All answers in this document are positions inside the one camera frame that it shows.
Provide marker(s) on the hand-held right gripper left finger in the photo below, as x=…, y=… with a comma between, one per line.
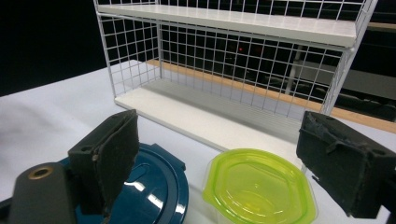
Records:
x=109, y=155

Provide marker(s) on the white metal stand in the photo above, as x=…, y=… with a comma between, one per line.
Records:
x=292, y=71

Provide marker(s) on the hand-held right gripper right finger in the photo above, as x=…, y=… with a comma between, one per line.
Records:
x=348, y=168

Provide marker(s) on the clear container with green lid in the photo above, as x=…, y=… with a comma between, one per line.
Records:
x=258, y=186

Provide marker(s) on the dark blue round lid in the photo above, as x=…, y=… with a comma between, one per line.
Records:
x=155, y=186

